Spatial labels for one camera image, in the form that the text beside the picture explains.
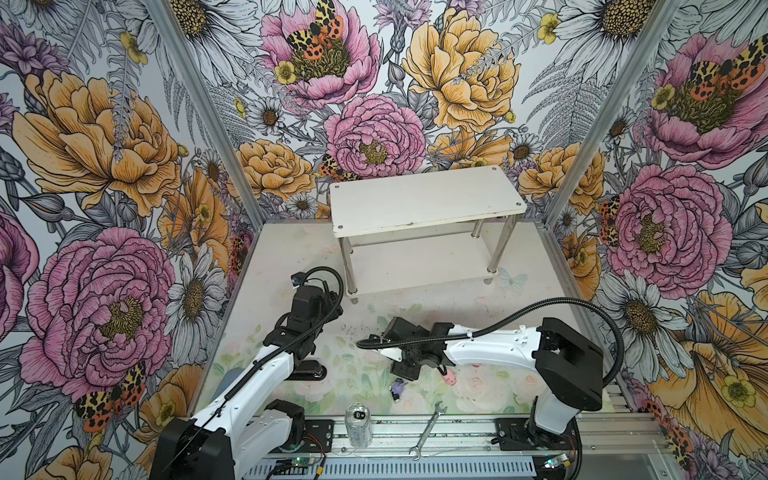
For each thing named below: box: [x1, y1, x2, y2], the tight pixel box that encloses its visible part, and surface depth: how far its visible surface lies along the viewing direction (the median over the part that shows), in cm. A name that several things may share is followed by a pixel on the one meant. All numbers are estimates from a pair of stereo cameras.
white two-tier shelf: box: [330, 166, 527, 304], surface depth 88 cm
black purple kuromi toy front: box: [389, 378, 408, 403], surface depth 81 cm
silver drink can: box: [345, 402, 373, 449], surface depth 66 cm
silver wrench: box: [409, 401, 448, 461], surface depth 77 cm
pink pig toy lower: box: [443, 368, 457, 386], surface depth 83 cm
